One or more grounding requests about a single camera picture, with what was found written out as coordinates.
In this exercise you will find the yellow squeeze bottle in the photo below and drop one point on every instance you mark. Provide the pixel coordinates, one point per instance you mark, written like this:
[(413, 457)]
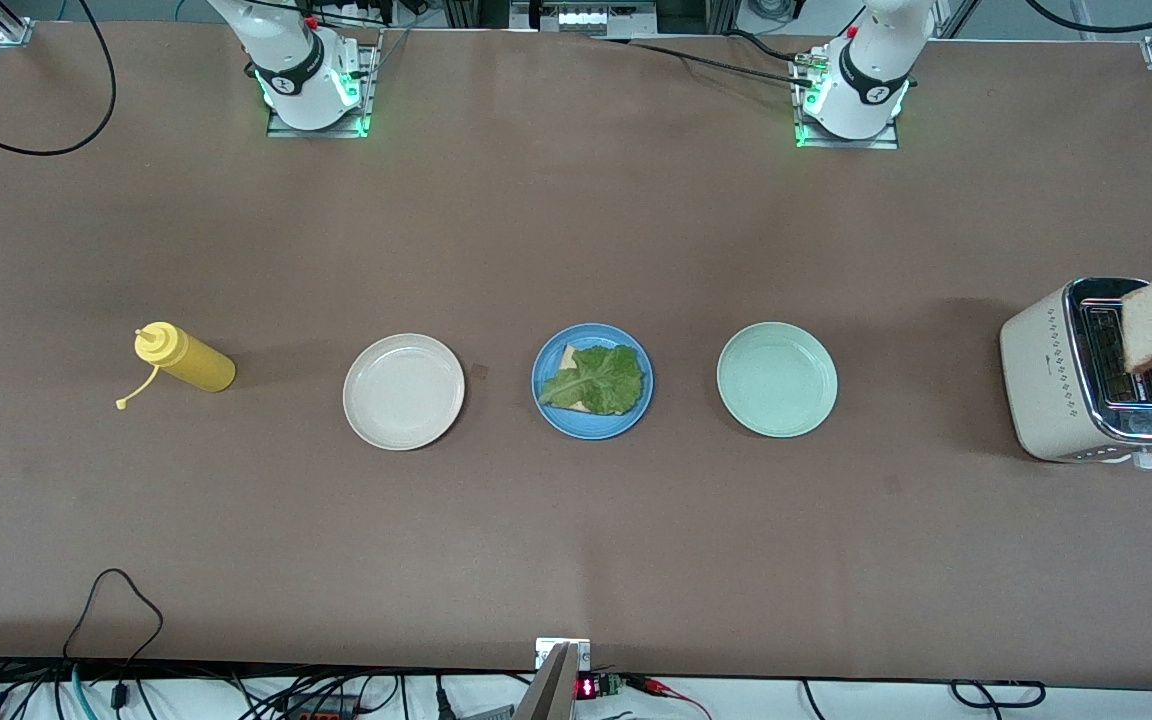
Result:
[(196, 365)]

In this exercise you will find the green lettuce leaf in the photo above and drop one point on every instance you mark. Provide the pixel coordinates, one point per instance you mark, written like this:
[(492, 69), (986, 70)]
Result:
[(606, 380)]

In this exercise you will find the mint green round plate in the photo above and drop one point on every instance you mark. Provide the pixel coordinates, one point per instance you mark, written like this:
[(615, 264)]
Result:
[(777, 379)]

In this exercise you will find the beige round plate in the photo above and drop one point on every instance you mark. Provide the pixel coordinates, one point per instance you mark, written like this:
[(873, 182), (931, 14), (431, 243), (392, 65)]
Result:
[(403, 392)]

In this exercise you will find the blue round plate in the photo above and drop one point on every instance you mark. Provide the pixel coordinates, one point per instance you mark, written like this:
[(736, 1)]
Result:
[(591, 430)]

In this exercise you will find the cream chrome toaster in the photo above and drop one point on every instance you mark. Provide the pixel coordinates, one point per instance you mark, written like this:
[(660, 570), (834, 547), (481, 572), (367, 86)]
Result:
[(1041, 390)]

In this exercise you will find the white power strip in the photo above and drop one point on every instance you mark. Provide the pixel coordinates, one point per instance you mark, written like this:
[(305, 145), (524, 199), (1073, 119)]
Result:
[(356, 12)]

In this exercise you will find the white lit electronic device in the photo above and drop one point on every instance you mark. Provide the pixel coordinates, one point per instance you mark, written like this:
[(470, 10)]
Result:
[(581, 18)]

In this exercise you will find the red clip lead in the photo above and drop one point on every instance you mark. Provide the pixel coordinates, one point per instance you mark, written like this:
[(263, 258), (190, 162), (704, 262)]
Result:
[(661, 686)]

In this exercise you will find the red led display module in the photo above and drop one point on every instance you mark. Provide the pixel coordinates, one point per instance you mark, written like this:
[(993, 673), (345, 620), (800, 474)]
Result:
[(591, 688)]

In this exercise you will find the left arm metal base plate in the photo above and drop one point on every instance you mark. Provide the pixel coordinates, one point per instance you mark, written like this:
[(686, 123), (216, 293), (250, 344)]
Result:
[(816, 143)]

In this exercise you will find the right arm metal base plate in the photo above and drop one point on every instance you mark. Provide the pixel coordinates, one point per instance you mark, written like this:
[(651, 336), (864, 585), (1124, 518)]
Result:
[(369, 80)]

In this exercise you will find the white pole mount bracket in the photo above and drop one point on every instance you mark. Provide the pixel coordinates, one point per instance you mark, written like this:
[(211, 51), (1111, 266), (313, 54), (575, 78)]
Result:
[(548, 650)]

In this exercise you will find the aluminium camera pole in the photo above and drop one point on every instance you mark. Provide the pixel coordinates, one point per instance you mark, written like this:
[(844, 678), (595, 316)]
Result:
[(551, 695)]

